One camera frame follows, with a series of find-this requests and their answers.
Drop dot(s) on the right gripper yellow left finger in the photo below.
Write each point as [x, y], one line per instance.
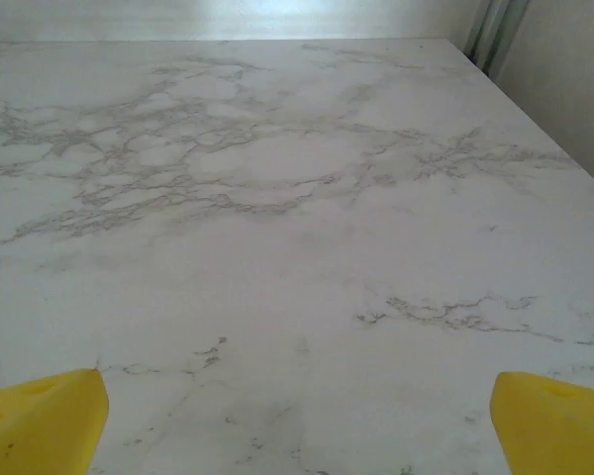
[39, 425]

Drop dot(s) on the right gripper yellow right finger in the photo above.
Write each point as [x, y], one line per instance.
[559, 430]

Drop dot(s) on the aluminium frame post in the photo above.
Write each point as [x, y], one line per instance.
[492, 29]

